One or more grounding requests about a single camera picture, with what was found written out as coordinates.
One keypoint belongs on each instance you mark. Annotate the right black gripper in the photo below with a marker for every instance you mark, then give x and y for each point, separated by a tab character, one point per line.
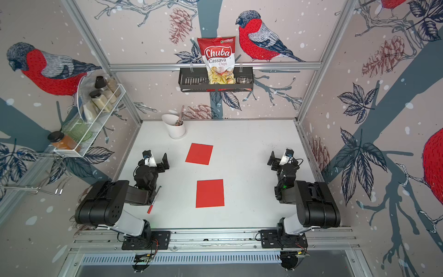
271	159

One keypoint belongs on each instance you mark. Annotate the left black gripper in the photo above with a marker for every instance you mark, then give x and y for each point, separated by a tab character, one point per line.
159	166

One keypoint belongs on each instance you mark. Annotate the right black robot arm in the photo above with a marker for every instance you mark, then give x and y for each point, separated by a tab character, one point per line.
315	207

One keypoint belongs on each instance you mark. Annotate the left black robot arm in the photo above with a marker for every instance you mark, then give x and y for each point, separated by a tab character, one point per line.
103	206

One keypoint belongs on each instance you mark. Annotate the white utensil cup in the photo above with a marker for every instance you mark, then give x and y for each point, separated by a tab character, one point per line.
175	130

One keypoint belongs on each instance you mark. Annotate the red marker pen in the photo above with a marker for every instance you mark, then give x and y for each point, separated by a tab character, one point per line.
155	198

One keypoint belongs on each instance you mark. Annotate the black-lid spice jar lower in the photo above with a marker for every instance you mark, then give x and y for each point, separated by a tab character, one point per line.
102	103

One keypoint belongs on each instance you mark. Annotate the black-lid spice jar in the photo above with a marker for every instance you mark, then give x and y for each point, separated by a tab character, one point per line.
108	86
102	103

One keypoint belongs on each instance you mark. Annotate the green contents glass jar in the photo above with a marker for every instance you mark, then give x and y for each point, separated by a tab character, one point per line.
78	130

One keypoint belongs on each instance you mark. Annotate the black-lid spice jar upper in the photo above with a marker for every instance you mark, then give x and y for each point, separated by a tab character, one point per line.
108	86

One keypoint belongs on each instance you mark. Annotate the orange spice jar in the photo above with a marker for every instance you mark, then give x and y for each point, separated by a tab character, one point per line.
62	141

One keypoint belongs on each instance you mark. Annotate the Chuba cassava chips bag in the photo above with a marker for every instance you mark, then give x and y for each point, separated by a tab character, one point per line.
218	55

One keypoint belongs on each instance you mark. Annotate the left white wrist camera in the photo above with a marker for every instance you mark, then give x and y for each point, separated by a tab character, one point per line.
148	158

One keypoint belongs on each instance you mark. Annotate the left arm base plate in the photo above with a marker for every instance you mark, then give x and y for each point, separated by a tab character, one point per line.
159	240

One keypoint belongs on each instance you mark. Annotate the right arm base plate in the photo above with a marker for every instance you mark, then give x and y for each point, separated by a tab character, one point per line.
274	239

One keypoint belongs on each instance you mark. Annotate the black wire wall basket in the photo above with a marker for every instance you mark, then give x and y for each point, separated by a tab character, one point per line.
201	80

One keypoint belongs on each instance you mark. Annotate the white wire spice rack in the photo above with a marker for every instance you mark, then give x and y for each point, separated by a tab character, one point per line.
89	113

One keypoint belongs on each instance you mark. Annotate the aluminium mounting rail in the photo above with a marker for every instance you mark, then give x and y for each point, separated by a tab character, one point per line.
211	246

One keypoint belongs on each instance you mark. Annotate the chrome wire hook rack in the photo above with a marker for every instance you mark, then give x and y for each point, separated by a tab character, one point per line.
32	172

